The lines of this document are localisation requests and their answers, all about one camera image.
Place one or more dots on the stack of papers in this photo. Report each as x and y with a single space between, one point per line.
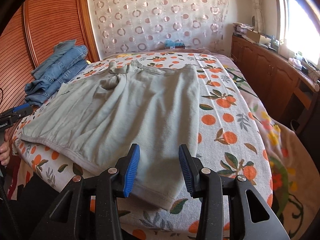
242 28

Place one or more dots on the pink floral blanket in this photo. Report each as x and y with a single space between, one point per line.
272 135

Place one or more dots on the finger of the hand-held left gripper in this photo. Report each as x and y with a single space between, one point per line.
22 110

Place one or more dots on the wood-framed window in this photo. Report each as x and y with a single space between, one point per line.
297 30

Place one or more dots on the orange fruit print bedsheet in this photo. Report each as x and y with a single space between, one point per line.
225 130

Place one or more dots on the white window curtain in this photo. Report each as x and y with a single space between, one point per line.
257 5

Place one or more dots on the person's left hand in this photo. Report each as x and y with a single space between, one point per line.
4 153

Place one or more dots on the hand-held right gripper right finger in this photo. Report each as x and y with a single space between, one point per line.
186 172

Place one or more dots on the stack of blue jeans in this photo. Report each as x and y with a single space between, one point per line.
57 72

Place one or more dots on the dark cloth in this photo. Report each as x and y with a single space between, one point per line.
32 200

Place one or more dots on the white tissue pack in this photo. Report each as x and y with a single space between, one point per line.
295 62

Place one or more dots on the open cardboard box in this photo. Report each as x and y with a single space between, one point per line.
258 38

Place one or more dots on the brown slatted wooden wardrobe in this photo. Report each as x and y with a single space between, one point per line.
50 17

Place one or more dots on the blue item on box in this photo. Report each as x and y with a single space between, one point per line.
175 46

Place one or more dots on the sheer circle-patterned curtain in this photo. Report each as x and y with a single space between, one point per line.
155 17

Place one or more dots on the brown wooden cabinet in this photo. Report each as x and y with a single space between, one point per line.
262 65

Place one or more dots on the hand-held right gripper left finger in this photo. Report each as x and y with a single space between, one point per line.
131 172

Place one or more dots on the white plastic jug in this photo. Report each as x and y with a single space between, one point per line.
283 48

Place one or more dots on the grey-green pants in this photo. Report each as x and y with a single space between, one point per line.
125 105

